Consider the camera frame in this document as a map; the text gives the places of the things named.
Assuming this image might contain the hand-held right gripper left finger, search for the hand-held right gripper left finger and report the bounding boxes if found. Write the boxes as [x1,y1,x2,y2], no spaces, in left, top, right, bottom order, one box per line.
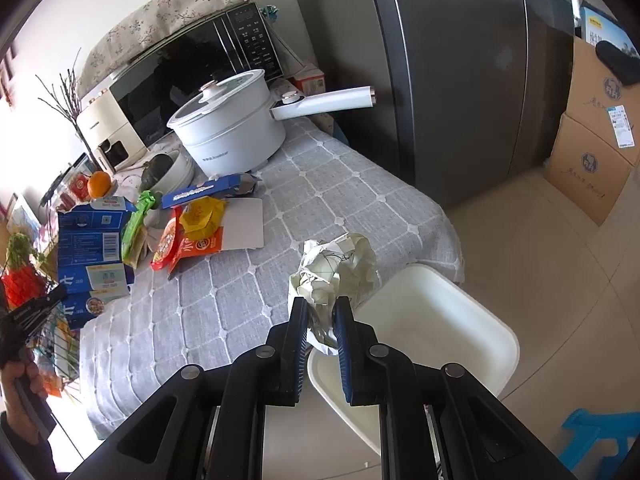
[70,296,311,480]

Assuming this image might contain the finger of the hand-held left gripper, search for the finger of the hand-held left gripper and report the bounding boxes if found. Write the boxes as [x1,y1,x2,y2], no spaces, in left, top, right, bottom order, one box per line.
[27,285,69,313]

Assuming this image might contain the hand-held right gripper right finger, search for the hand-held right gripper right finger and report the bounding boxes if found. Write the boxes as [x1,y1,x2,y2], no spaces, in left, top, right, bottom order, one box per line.
[332,296,576,480]

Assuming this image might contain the white paper ball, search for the white paper ball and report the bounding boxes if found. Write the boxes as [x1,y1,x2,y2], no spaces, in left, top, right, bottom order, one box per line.
[289,232,380,356]

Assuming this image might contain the white plastic bin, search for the white plastic bin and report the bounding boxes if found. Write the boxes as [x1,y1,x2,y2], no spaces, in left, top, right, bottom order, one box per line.
[306,264,521,453]

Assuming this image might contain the green snack packet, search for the green snack packet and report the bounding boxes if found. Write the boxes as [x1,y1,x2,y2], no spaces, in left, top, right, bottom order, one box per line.
[121,190,165,269]

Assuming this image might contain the red snack packet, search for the red snack packet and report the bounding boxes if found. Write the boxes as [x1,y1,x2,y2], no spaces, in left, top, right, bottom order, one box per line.
[150,207,227,273]

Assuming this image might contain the long blue biscuit box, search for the long blue biscuit box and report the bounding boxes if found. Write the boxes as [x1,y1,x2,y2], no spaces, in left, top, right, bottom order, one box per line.
[161,173,258,209]

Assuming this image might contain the person's left forearm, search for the person's left forearm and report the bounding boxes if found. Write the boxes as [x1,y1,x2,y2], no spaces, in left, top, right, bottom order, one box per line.
[0,410,58,478]

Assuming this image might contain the person's left hand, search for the person's left hand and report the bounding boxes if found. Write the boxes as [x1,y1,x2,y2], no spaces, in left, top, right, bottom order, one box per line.
[0,357,51,443]

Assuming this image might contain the red green hanging ornament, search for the red green hanging ornament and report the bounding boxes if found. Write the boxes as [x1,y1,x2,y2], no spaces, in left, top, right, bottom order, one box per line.
[0,232,53,311]

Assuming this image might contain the opened blue white carton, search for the opened blue white carton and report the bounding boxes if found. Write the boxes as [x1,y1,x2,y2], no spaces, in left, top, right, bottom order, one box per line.
[56,196,138,267]

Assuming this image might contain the orange fruit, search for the orange fruit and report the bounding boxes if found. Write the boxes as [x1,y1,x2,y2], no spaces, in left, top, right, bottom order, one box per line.
[87,171,112,198]

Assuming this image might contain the white flat cardboard sheet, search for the white flat cardboard sheet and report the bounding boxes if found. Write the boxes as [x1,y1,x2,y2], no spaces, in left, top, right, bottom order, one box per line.
[217,197,266,252]

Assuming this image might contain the yellow crumpled wrapper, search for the yellow crumpled wrapper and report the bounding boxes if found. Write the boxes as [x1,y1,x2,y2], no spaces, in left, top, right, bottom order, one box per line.
[179,196,228,242]

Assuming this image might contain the grey checked tablecloth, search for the grey checked tablecloth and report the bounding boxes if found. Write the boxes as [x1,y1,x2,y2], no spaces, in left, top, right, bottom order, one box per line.
[79,115,466,441]

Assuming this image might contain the white bowl with avocado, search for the white bowl with avocado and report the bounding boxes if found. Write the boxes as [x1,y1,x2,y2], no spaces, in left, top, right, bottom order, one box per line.
[139,149,197,196]

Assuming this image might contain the white toaster oven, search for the white toaster oven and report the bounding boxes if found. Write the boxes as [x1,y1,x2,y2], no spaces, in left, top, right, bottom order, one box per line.
[76,91,151,173]

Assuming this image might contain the dried bare branches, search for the dried bare branches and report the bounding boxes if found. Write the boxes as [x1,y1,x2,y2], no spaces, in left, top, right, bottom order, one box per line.
[36,47,86,128]

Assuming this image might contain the white electric cooking pot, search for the white electric cooking pot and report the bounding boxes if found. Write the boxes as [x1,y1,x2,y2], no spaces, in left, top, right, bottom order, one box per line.
[166,69,377,177]

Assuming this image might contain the beige small box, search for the beige small box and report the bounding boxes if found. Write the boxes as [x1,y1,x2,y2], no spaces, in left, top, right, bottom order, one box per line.
[317,110,347,137]

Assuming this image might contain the black microwave oven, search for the black microwave oven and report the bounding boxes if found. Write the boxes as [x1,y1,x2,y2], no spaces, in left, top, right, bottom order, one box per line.
[107,2,283,146]

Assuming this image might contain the blue plastic stool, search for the blue plastic stool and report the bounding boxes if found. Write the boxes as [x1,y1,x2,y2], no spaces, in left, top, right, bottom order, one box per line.
[559,408,640,473]

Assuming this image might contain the small orange white box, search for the small orange white box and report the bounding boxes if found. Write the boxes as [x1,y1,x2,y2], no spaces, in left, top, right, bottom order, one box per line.
[291,66,327,93]

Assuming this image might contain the low brown cardboard box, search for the low brown cardboard box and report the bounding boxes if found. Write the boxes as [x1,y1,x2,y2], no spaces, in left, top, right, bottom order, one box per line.
[544,112,638,228]

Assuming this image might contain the floral dust cover cloth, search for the floral dust cover cloth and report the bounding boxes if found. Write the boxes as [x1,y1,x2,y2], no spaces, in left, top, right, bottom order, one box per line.
[75,0,288,106]

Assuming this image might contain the grey refrigerator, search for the grey refrigerator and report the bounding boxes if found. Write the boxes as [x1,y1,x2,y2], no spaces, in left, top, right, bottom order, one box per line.
[282,0,576,208]

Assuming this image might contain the tall brown cardboard box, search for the tall brown cardboard box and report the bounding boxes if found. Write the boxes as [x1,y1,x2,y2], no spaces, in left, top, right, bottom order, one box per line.
[565,37,640,161]

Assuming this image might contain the black cloth item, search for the black cloth item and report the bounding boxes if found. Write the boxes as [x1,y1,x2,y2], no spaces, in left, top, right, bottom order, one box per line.
[595,40,640,87]

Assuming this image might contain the blue white printed box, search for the blue white printed box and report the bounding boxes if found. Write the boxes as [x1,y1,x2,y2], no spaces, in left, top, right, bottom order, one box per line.
[580,4,636,61]

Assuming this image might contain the wire rack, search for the wire rack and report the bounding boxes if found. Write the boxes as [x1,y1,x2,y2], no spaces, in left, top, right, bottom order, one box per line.
[27,305,83,401]

